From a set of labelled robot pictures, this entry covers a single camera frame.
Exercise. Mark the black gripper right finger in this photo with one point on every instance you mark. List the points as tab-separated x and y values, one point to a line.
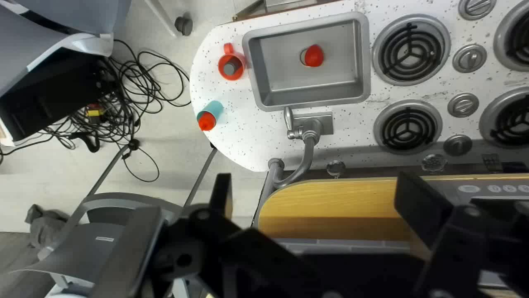
473	248

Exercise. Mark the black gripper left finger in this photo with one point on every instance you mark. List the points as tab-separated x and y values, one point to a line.
242	258

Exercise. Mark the small blue cup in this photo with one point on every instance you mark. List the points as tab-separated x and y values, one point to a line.
217	108

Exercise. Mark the wooden shelf under microwave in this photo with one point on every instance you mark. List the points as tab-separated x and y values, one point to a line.
331	209

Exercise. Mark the grey round stove knob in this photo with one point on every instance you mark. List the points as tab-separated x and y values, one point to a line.
476	7
463	104
470	58
457	144

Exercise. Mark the toy kitchen stove sink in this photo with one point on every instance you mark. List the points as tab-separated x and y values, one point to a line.
232	142

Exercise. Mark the black coil stove burner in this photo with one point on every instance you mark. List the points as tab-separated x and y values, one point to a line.
516	35
410	50
508	118
407	126

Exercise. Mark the grey toy faucet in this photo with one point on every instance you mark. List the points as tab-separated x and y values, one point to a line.
306	134

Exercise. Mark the grey toy sink basin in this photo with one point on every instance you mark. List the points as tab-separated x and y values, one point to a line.
286	76

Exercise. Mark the small red round toy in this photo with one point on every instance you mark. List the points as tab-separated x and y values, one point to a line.
314	55

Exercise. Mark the dark round floor caster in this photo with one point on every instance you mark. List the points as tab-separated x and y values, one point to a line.
184	25

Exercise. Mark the black equipment case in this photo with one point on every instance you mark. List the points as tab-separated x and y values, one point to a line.
50	93

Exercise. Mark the grey equipment housing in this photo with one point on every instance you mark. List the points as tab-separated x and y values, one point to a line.
55	26

